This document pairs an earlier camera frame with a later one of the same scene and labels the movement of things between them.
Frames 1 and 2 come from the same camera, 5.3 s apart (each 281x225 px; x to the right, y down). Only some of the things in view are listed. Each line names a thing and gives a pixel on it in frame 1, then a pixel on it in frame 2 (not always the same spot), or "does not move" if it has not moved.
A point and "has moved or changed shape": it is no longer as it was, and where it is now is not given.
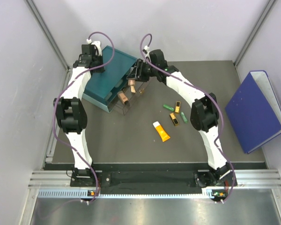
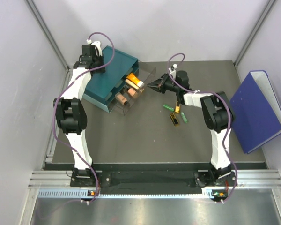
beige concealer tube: x=133 y=89 has moved or changed shape
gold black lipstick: x=173 y=119 does not move
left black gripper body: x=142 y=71 → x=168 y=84
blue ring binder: x=255 y=111 does not move
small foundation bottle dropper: x=131 y=82 → x=131 y=91
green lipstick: x=168 y=108 does not move
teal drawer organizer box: x=103 y=88 does not move
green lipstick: x=184 y=117 does not move
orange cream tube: x=163 y=134 has moved or changed shape
